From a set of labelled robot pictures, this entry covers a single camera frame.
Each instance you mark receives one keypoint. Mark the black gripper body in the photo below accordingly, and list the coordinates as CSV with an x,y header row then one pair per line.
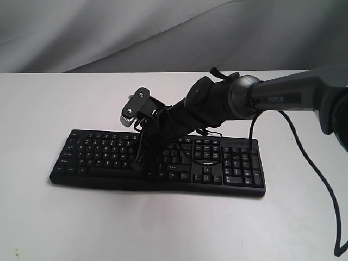
x,y
169,124

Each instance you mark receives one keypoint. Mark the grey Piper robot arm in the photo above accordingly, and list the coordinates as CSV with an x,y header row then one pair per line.
x,y
237,97

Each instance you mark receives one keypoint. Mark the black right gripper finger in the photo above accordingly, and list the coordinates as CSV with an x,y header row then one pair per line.
x,y
153,173

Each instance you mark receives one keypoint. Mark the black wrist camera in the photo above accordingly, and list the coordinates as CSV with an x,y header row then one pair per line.
x,y
140,105

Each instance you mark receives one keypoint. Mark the grey fabric backdrop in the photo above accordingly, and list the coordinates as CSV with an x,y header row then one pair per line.
x,y
171,36

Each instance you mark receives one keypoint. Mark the black Acer keyboard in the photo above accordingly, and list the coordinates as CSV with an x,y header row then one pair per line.
x,y
201,165

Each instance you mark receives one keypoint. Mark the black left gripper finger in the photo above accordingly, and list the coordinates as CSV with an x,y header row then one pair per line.
x,y
138,162

